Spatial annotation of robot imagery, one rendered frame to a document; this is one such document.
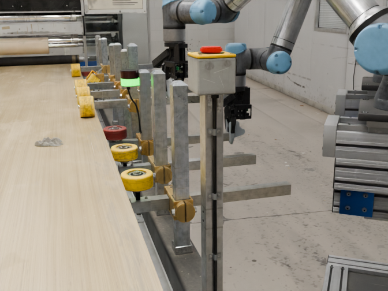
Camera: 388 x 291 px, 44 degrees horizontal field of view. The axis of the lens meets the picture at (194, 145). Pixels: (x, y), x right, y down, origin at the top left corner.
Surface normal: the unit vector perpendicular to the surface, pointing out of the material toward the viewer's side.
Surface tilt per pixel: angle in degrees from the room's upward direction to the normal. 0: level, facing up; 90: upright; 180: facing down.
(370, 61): 95
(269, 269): 0
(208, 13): 90
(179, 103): 90
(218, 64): 90
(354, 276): 0
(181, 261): 0
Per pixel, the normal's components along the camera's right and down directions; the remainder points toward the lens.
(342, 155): -0.33, 0.26
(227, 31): 0.18, 0.26
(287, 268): -0.01, -0.96
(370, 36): -0.61, 0.31
